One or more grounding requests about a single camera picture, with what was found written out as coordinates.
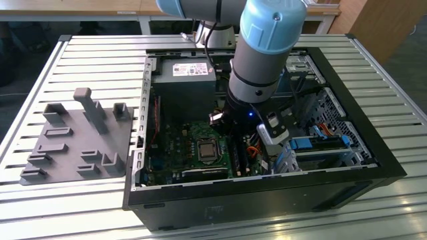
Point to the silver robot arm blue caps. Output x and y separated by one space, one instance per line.
263 50

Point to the metal drive cage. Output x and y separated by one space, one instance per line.
307 72
334 156

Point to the wooden desk white frame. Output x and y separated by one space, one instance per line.
67 6

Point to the black open PC case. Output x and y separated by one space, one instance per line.
234 202

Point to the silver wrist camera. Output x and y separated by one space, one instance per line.
271 132

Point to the black graphics card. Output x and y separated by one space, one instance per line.
207 173

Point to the green motherboard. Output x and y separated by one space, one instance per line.
180 140

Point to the grey power supply unit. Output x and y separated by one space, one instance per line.
183 95

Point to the grey plastic parts rack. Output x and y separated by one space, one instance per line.
69 160

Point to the silver CPU in socket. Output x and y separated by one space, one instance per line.
207 150

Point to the blue disk carrier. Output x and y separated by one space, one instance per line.
300 144

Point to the wooden cabinet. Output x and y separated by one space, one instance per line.
376 25

